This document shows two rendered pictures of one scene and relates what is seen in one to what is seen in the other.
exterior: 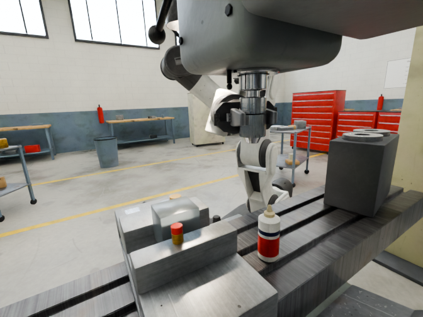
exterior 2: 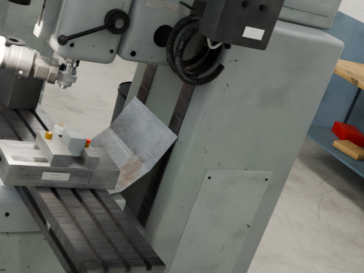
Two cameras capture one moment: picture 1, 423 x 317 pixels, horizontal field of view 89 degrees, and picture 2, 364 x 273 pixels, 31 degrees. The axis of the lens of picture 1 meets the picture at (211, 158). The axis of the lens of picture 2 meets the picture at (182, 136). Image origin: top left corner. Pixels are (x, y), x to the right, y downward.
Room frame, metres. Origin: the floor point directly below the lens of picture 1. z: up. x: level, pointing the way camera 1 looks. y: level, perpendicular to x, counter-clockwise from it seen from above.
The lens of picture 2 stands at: (0.22, 1.90, 1.88)
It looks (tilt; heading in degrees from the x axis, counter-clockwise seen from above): 20 degrees down; 263
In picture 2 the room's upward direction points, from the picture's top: 20 degrees clockwise
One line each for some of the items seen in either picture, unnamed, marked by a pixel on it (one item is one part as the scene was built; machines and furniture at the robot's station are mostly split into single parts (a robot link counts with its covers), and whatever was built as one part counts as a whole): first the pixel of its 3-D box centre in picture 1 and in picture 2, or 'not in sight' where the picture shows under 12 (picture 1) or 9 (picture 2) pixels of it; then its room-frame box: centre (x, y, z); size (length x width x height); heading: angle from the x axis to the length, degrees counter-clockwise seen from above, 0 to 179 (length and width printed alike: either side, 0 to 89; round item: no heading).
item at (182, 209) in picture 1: (175, 223); (72, 142); (0.30, 0.06, 1.08); 0.06 x 0.05 x 0.06; 119
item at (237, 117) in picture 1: (235, 118); (66, 77); (0.38, -0.04, 1.23); 0.06 x 0.02 x 0.03; 10
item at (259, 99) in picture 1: (252, 100); (69, 65); (0.38, -0.08, 1.26); 0.05 x 0.05 x 0.01
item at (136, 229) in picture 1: (165, 221); (53, 148); (0.35, 0.09, 1.06); 0.15 x 0.06 x 0.04; 119
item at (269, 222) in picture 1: (269, 231); (58, 134); (0.36, -0.10, 1.02); 0.04 x 0.04 x 0.11
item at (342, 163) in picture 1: (361, 166); (13, 71); (0.60, -0.44, 1.07); 0.22 x 0.12 x 0.20; 132
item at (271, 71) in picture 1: (253, 72); not in sight; (0.38, -0.08, 1.31); 0.09 x 0.09 x 0.01
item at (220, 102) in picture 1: (236, 116); (37, 66); (0.47, -0.06, 1.23); 0.13 x 0.12 x 0.10; 100
